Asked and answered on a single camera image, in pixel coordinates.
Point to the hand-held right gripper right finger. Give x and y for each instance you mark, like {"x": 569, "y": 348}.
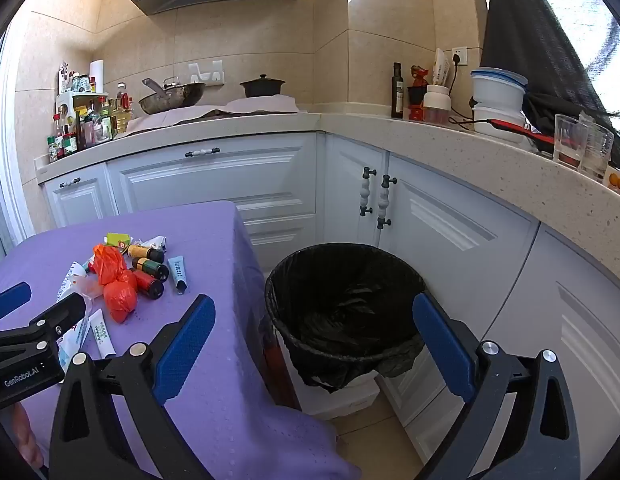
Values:
{"x": 442, "y": 350}

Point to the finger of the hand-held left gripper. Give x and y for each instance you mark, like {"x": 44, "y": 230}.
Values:
{"x": 12, "y": 299}
{"x": 64, "y": 310}

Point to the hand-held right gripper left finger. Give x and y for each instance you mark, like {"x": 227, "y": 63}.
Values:
{"x": 184, "y": 345}

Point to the white tube with teal end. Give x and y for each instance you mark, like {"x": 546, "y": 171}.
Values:
{"x": 69, "y": 280}

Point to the white paper packet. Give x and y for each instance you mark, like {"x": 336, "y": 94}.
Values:
{"x": 74, "y": 340}

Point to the white tube with green print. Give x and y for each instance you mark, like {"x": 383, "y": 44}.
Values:
{"x": 100, "y": 335}

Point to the orange-red plastic bag ball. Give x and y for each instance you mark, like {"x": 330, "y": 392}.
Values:
{"x": 120, "y": 300}

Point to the orange plastic bag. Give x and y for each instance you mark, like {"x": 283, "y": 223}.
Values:
{"x": 109, "y": 262}

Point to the red bottle with black cap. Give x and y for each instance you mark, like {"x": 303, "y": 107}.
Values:
{"x": 147, "y": 285}

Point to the white tube with teal print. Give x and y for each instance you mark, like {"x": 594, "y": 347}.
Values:
{"x": 178, "y": 272}

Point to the green bottle with yellow label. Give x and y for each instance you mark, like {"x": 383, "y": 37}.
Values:
{"x": 149, "y": 267}

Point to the torn green carton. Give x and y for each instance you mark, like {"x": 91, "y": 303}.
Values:
{"x": 117, "y": 239}

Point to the brown bottle with yellow label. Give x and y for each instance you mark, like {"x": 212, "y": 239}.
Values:
{"x": 144, "y": 252}

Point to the silver tube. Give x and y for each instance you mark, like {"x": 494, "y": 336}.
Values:
{"x": 154, "y": 244}

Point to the trash bin with black bag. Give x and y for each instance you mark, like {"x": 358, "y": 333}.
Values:
{"x": 340, "y": 310}

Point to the person's left hand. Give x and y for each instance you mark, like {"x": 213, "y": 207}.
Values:
{"x": 27, "y": 437}

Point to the purple tablecloth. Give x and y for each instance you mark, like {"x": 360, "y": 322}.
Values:
{"x": 214, "y": 270}

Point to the dark table leg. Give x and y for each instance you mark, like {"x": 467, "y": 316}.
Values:
{"x": 280, "y": 370}

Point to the white cabinet door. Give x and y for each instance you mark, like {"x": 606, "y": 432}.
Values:
{"x": 345, "y": 195}
{"x": 214, "y": 185}
{"x": 84, "y": 200}
{"x": 450, "y": 230}
{"x": 580, "y": 320}

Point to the cluster of condiment bottles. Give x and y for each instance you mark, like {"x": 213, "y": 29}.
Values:
{"x": 89, "y": 120}

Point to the speckled stone countertop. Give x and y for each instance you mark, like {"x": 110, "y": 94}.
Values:
{"x": 440, "y": 145}

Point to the red and black tool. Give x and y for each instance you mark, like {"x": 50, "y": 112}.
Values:
{"x": 515, "y": 130}

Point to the paper towel roll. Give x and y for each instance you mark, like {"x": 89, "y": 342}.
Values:
{"x": 95, "y": 77}

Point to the white plastic container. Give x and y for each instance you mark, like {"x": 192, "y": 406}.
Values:
{"x": 495, "y": 120}

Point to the metal wok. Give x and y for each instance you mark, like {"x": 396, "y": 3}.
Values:
{"x": 172, "y": 97}

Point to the small oranges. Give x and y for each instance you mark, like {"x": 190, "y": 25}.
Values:
{"x": 617, "y": 182}

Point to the clear drinking glass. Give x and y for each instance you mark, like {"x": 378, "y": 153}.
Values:
{"x": 570, "y": 140}
{"x": 596, "y": 152}

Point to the white jar with red base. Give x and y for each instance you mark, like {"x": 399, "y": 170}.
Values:
{"x": 436, "y": 100}

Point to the white cloth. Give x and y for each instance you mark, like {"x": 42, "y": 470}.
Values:
{"x": 260, "y": 106}

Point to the red figurine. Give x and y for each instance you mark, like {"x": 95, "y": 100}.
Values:
{"x": 417, "y": 95}

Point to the dark glass oil bottle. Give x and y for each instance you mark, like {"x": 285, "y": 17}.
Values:
{"x": 397, "y": 95}

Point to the white container with blue lid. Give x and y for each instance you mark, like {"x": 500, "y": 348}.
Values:
{"x": 497, "y": 92}

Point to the black pot with lid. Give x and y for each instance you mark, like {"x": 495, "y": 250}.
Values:
{"x": 262, "y": 87}

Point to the white printed packet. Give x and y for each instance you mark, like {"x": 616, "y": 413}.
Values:
{"x": 441, "y": 67}

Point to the dark cloth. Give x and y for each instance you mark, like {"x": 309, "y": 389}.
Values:
{"x": 530, "y": 35}

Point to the white wall rack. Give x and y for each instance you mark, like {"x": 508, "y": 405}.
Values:
{"x": 209, "y": 76}

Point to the white wall socket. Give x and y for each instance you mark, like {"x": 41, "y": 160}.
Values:
{"x": 459, "y": 56}

